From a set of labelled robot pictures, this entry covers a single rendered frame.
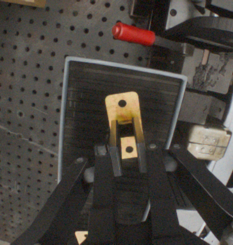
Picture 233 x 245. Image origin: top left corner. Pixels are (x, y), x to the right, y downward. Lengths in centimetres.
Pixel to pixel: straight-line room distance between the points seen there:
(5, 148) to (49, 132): 23
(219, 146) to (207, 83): 12
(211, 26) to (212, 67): 12
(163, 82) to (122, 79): 5
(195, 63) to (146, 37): 11
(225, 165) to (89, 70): 41
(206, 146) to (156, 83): 19
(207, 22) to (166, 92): 9
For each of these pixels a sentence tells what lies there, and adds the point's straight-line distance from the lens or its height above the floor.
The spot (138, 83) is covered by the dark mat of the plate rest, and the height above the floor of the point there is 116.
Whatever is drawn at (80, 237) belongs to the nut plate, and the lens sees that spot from 37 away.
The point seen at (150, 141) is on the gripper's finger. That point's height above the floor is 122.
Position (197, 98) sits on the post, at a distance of 31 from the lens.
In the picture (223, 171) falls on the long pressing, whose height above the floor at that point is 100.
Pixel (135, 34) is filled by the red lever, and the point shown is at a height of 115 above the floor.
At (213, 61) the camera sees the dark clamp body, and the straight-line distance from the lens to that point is 34.
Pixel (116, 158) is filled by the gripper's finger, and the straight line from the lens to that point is 17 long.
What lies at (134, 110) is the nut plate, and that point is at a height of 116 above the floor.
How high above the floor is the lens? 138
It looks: 70 degrees down
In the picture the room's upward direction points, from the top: 177 degrees counter-clockwise
